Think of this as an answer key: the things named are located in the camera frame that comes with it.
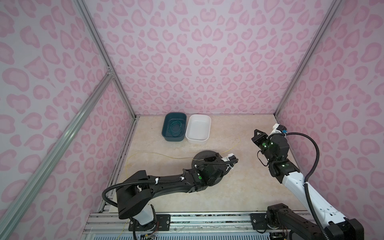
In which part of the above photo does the white plastic tray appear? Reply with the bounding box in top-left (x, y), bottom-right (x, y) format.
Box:
top-left (186, 114), bottom-right (212, 145)

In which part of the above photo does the green cable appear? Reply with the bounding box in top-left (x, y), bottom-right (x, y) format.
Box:
top-left (167, 119), bottom-right (184, 135)

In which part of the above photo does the right aluminium frame strut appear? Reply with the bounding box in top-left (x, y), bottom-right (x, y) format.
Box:
top-left (274, 0), bottom-right (344, 121)

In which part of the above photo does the dark teal plastic bin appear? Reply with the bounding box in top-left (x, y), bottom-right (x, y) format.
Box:
top-left (162, 112), bottom-right (187, 142)

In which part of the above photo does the dark grey cable spool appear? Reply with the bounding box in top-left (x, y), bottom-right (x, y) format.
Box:
top-left (192, 150), bottom-right (227, 187)

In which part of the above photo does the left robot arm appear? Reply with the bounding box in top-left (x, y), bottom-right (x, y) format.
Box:
top-left (114, 153), bottom-right (239, 220)

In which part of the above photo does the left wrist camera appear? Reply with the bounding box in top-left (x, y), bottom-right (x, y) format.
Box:
top-left (222, 154), bottom-right (239, 164)

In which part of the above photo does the yellow cable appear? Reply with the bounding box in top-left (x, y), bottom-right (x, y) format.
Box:
top-left (115, 140), bottom-right (241, 240)

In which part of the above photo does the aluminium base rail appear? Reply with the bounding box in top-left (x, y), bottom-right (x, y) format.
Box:
top-left (81, 212), bottom-right (300, 240)

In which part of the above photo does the left aluminium frame strut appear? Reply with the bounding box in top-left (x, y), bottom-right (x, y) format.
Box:
top-left (73, 0), bottom-right (137, 120)

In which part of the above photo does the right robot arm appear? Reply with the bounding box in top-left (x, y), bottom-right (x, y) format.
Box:
top-left (252, 125), bottom-right (365, 240)

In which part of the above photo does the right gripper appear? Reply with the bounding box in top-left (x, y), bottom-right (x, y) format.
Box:
top-left (252, 128), bottom-right (276, 164)

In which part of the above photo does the diagonal aluminium frame strut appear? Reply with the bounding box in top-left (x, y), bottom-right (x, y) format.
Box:
top-left (1, 73), bottom-right (114, 240)

